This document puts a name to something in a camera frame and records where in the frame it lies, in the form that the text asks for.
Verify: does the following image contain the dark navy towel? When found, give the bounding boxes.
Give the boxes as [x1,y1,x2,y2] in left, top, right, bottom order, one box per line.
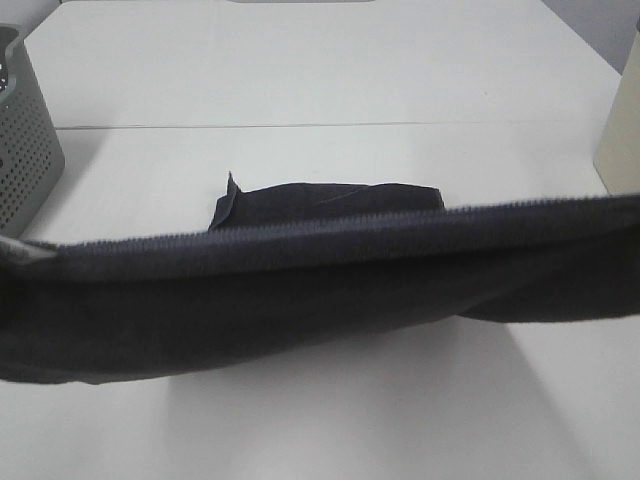
[1,182,639,384]

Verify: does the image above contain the grey perforated plastic basket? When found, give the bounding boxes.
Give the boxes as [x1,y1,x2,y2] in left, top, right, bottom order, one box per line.
[1,24,65,237]

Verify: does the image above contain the beige box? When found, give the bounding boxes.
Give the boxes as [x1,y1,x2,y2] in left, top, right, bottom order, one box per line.
[594,32,640,194]

